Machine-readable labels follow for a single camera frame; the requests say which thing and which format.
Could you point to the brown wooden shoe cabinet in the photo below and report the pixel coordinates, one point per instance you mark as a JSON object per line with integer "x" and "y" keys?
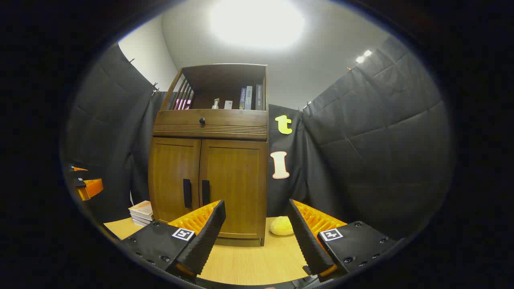
{"x": 209, "y": 130}

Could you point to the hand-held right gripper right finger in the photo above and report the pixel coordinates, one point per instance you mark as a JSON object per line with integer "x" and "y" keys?
{"x": 309, "y": 245}

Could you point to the brown wooden drawer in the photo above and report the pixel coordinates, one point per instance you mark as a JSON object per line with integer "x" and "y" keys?
{"x": 233, "y": 122}

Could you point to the white orange book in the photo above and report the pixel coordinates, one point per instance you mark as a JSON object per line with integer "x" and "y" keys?
{"x": 141, "y": 209}

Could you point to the blue book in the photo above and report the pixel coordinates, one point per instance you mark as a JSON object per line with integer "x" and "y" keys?
{"x": 242, "y": 98}

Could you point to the brown wooden cabinet door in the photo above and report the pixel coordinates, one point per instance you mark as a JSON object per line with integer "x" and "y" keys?
{"x": 170, "y": 172}
{"x": 237, "y": 176}

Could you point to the thin white book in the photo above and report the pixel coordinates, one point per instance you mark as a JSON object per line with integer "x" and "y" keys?
{"x": 143, "y": 220}
{"x": 139, "y": 223}

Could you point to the pink books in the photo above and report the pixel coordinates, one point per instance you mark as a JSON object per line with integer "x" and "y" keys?
{"x": 182, "y": 104}

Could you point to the grey book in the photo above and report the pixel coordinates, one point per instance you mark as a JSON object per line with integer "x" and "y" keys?
{"x": 248, "y": 98}

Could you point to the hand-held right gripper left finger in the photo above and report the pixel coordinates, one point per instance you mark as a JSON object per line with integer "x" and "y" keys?
{"x": 204, "y": 241}

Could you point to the black backdrop cloth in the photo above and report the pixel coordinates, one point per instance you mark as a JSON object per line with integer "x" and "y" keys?
{"x": 381, "y": 140}

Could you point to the pump dispenser bottle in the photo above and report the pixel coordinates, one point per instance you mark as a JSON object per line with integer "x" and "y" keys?
{"x": 215, "y": 104}

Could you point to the small white box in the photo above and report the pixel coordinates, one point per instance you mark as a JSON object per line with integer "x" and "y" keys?
{"x": 228, "y": 104}

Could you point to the small ceiling light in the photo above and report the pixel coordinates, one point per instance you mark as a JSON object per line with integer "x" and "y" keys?
{"x": 359, "y": 59}
{"x": 367, "y": 52}

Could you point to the yellow soft lump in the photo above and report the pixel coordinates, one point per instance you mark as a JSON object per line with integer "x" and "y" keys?
{"x": 281, "y": 226}

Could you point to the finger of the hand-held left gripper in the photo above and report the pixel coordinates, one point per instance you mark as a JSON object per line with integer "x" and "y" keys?
{"x": 92, "y": 188}
{"x": 78, "y": 169}

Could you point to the round ceiling lamp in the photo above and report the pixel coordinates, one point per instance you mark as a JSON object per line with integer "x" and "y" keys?
{"x": 257, "y": 22}

